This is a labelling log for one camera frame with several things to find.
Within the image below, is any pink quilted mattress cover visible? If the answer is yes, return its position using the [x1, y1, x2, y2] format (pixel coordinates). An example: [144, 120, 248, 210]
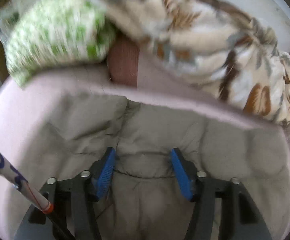
[0, 65, 290, 239]

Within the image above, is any white patterned cable sleeve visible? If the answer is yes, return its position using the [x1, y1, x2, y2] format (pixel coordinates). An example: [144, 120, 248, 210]
[0, 135, 55, 214]

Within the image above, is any leaf print fleece blanket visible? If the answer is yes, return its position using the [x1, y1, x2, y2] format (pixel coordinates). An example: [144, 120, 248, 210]
[90, 0, 290, 126]

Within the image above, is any green white patterned pillow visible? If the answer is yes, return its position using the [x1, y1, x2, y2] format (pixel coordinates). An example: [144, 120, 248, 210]
[5, 0, 116, 87]

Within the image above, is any maroon pillow under blanket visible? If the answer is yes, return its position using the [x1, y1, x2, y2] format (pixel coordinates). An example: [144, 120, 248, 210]
[106, 33, 140, 87]

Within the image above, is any olive quilted hooded jacket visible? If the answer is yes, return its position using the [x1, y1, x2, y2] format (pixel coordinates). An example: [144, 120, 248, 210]
[10, 92, 290, 239]

